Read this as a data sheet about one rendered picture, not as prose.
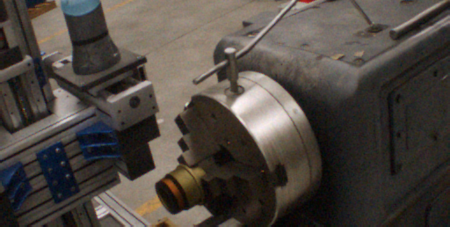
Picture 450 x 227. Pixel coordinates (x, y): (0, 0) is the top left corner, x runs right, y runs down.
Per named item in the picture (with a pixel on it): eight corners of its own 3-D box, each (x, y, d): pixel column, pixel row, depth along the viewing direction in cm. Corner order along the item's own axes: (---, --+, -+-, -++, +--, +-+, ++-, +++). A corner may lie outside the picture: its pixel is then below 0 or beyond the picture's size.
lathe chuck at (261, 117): (222, 172, 139) (205, 58, 123) (311, 232, 116) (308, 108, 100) (193, 188, 134) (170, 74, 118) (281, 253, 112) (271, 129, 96)
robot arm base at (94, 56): (66, 69, 163) (57, 39, 159) (107, 50, 171) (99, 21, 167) (85, 79, 152) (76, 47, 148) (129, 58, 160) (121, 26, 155)
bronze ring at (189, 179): (185, 151, 114) (147, 171, 109) (211, 166, 107) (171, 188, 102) (194, 187, 118) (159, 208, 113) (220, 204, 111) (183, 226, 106)
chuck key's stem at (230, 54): (236, 106, 109) (230, 53, 104) (228, 104, 111) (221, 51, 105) (243, 101, 111) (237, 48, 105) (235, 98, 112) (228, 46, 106)
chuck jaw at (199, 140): (225, 149, 119) (196, 101, 121) (234, 142, 115) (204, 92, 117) (183, 172, 114) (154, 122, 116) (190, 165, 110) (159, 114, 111)
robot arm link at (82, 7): (70, 45, 151) (58, 0, 145) (68, 32, 163) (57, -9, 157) (110, 32, 153) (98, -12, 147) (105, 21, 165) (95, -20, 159)
